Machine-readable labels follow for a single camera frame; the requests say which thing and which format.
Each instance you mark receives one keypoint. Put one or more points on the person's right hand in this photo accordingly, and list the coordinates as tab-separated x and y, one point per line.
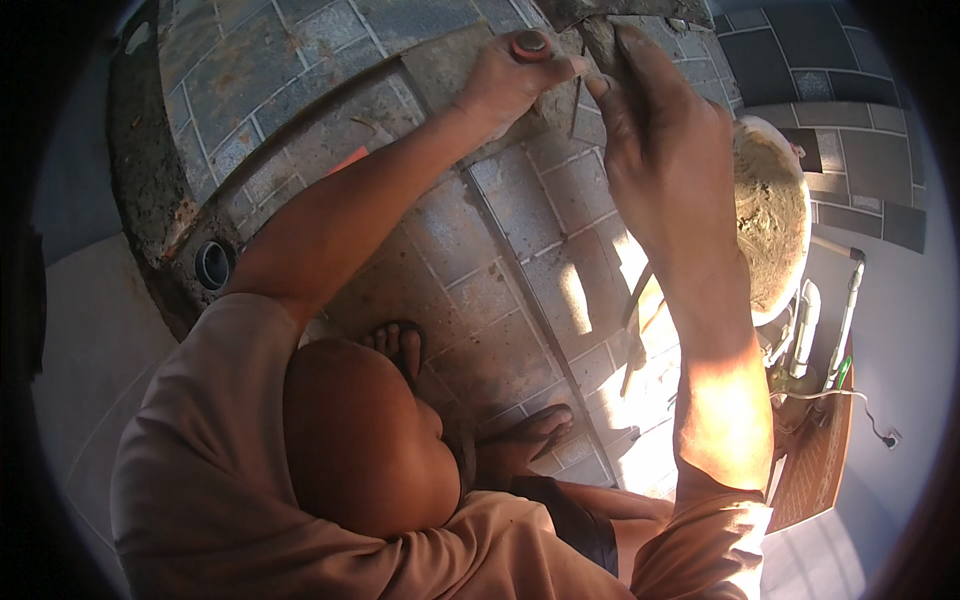
675	165

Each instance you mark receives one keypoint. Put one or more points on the person's left hand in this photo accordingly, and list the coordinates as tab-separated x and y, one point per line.
502	90

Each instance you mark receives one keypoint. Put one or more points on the grey cement trowel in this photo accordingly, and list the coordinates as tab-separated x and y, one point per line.
637	10

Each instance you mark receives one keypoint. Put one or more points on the thin metal rod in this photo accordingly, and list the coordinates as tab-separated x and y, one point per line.
575	109

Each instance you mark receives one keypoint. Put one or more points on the cement-coated mixing basin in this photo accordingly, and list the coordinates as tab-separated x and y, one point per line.
772	217

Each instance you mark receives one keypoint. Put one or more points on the orange tile chip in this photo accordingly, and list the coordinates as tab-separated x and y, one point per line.
349	160

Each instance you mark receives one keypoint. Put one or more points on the short white plastic pipe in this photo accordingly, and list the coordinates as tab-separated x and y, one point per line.
806	330

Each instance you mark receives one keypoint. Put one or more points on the long white black-tipped pipe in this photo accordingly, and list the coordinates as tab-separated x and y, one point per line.
846	315

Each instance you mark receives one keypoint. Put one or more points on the person's legs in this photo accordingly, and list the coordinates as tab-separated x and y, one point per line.
525	444

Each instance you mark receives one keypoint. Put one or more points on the brown wooden board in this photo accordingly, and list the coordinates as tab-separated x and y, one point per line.
814	457

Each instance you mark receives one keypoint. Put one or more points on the grey pipe opening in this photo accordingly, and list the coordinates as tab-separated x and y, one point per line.
214	265

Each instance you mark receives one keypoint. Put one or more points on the person's body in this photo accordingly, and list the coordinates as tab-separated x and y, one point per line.
225	450

